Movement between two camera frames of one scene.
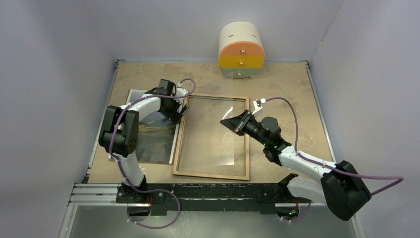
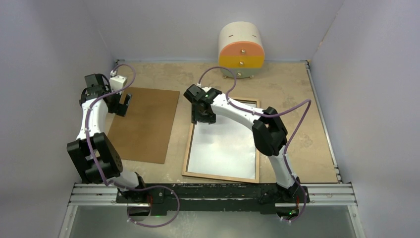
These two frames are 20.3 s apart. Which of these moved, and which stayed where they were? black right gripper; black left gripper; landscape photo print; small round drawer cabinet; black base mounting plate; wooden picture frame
Moved: black left gripper; black right gripper; wooden picture frame; landscape photo print
Stayed: small round drawer cabinet; black base mounting plate
